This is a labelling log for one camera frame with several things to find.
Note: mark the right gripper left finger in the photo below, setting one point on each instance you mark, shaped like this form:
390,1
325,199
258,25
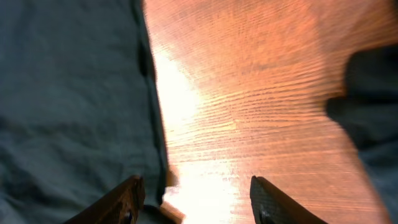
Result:
120,206

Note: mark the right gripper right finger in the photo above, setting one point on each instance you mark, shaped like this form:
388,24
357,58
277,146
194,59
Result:
270,205

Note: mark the black shorts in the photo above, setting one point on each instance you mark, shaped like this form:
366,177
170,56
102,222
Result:
79,108

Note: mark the pile of black clothes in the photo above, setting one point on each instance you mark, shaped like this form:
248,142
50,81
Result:
368,114

